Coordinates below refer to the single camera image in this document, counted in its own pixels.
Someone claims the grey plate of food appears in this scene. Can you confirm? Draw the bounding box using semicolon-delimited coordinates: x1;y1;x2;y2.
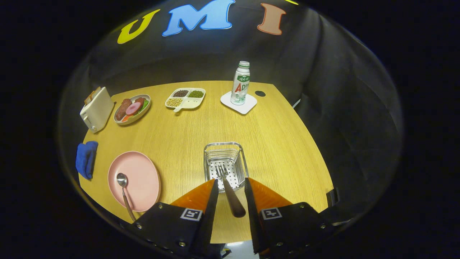
114;94;151;126

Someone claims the blue cloth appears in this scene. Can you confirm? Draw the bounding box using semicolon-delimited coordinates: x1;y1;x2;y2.
75;141;98;180

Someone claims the cream toaster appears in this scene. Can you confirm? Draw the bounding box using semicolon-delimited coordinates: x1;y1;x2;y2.
79;86;115;134

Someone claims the white divided dish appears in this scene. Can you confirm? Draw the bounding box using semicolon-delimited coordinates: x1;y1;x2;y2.
165;88;206;113

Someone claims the white milk bottle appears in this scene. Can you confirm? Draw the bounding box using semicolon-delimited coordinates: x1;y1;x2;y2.
230;61;250;105

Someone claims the pink plate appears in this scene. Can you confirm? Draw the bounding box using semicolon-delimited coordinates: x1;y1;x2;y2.
107;151;161;213

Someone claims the metal spoon with brown handle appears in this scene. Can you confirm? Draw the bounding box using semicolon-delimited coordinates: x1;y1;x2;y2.
116;173;137;222

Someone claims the black chair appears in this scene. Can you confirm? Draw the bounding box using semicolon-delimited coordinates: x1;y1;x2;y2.
326;188;340;208

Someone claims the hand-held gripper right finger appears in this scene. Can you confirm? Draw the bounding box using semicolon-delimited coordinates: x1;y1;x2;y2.
244;177;338;256

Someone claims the metal fork with brown handle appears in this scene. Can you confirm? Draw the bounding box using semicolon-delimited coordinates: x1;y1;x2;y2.
215;164;247;218

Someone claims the white square coaster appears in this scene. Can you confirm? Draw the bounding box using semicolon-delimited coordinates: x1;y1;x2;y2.
220;91;258;115

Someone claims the perforated metal basket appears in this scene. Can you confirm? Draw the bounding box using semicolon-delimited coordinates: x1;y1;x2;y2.
203;142;249;193

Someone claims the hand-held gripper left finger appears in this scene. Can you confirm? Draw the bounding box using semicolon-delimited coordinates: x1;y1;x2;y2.
130;178;220;259

